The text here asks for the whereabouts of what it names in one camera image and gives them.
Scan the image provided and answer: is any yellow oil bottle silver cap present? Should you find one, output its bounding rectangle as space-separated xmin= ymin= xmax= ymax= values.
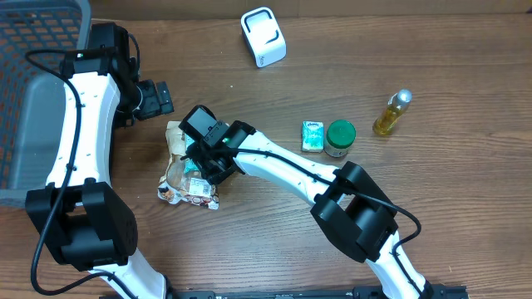
xmin=372 ymin=89 xmax=412 ymax=136

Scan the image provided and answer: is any brown snack packet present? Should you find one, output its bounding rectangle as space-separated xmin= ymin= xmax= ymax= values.
xmin=160 ymin=121 xmax=186 ymax=189

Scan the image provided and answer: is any white barcode scanner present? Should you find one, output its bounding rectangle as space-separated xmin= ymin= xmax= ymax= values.
xmin=240 ymin=7 xmax=287 ymax=68

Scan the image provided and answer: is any green lid white jar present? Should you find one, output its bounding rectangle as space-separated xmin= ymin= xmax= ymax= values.
xmin=324 ymin=120 xmax=357 ymax=158

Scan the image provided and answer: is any green white Kleenex tissue pack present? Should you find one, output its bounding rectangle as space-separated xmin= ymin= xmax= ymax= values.
xmin=302 ymin=120 xmax=324 ymax=153

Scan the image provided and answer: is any teal snack packet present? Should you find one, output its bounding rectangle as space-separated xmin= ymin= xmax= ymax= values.
xmin=184 ymin=135 xmax=199 ymax=174

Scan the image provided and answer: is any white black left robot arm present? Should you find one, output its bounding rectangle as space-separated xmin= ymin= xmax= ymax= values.
xmin=25 ymin=22 xmax=174 ymax=298

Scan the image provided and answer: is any grey plastic mesh basket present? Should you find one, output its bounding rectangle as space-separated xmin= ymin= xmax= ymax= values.
xmin=1 ymin=0 xmax=91 ymax=208

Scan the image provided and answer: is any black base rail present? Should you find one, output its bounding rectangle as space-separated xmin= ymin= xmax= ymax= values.
xmin=167 ymin=284 xmax=469 ymax=299

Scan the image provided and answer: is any white labelled snack packet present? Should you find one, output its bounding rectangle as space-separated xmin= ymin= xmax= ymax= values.
xmin=157 ymin=177 xmax=219 ymax=210

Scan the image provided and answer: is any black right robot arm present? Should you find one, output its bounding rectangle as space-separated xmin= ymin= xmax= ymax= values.
xmin=179 ymin=105 xmax=434 ymax=298

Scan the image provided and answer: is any brown cardboard back panel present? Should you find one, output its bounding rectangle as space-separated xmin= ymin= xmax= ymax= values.
xmin=90 ymin=0 xmax=531 ymax=21

